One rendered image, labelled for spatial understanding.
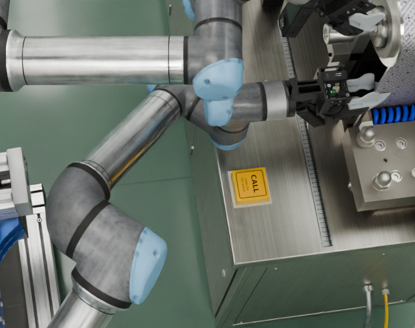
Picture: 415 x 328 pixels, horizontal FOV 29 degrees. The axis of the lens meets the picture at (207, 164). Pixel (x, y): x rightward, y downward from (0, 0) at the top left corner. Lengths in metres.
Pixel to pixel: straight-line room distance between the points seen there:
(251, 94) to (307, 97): 0.10
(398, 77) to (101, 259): 0.66
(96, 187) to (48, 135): 1.34
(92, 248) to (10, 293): 1.04
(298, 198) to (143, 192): 1.01
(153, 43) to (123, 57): 0.05
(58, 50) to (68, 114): 1.52
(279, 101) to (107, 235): 0.42
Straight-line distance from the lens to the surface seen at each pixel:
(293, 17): 1.40
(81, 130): 2.74
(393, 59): 1.51
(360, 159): 1.65
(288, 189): 1.74
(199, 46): 1.24
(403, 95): 1.68
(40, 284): 2.36
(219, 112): 1.52
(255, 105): 1.53
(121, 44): 1.25
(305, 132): 1.79
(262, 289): 1.98
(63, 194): 1.40
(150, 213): 2.64
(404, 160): 1.68
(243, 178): 1.70
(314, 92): 1.54
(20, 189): 1.86
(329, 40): 1.57
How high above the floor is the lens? 2.51
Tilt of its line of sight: 68 degrees down
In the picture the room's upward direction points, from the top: 12 degrees clockwise
